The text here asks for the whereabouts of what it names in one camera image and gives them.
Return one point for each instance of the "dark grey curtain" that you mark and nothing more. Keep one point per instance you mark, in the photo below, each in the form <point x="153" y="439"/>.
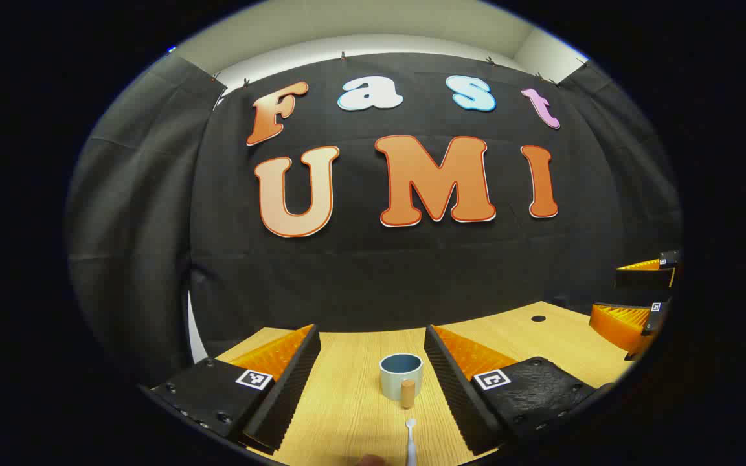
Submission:
<point x="133" y="226"/>

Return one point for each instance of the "wooden desktop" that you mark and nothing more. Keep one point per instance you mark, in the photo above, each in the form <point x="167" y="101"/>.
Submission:
<point x="347" y="414"/>

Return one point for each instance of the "white toothbrush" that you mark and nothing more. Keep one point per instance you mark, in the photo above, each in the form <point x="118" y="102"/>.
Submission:
<point x="411" y="446"/>

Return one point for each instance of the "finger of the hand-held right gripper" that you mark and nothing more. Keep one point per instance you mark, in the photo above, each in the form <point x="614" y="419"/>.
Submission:
<point x="645" y="278"/>
<point x="619" y="323"/>

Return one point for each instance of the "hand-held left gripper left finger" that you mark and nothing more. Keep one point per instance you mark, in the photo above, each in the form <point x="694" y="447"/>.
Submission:
<point x="289" y="395"/>

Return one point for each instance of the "black backdrop cloth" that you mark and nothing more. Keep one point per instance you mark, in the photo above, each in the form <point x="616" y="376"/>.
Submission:
<point x="379" y="272"/>

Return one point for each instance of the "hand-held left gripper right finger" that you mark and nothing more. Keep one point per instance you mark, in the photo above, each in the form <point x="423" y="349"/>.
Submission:
<point x="454" y="395"/>

